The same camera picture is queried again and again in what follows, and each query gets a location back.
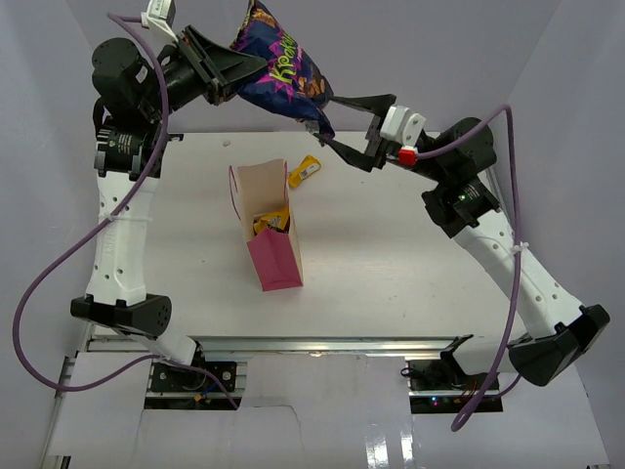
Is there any aluminium front rail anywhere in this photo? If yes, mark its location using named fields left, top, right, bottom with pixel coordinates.
left=87, top=336, right=489, bottom=357

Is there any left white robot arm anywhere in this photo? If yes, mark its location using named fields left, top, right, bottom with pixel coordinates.
left=70, top=26, right=267, bottom=390

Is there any purple candy snack bag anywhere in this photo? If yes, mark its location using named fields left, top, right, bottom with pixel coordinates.
left=230, top=1, right=335, bottom=138

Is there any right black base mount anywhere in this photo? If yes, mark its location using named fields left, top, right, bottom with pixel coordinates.
left=400, top=360, right=487, bottom=415

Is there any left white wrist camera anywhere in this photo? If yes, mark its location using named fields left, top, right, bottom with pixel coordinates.
left=141, top=0, right=177, bottom=44

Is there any yellow snack bar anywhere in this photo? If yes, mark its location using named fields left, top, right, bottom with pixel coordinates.
left=253, top=206, right=290, bottom=235
left=288, top=154, right=321, bottom=189

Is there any pink cream paper bag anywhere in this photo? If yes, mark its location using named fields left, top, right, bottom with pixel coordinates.
left=229, top=159, right=304, bottom=291

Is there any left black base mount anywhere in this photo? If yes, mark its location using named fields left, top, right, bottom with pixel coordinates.
left=145, top=361, right=241, bottom=411

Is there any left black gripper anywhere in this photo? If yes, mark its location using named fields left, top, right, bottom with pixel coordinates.
left=140, top=23, right=268, bottom=121

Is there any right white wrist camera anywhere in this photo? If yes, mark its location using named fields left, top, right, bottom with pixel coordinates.
left=380, top=106, right=426, bottom=167

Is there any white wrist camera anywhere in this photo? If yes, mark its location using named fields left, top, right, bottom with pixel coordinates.
left=380, top=106, right=426, bottom=167
left=141, top=0, right=177, bottom=44

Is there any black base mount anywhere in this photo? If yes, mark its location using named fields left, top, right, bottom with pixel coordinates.
left=145, top=361, right=241, bottom=411
left=400, top=360, right=487, bottom=415

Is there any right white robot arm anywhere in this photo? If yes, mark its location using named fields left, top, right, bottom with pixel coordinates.
left=316, top=94, right=610, bottom=387

